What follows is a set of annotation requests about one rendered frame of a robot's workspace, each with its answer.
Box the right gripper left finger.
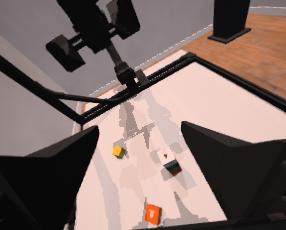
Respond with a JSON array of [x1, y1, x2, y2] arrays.
[[0, 125, 100, 230]]

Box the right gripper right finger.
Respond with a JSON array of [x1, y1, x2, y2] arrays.
[[181, 121, 286, 219]]

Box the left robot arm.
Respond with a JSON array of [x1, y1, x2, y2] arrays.
[[56, 0, 140, 93]]

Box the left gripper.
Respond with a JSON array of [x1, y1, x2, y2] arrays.
[[45, 0, 141, 72]]

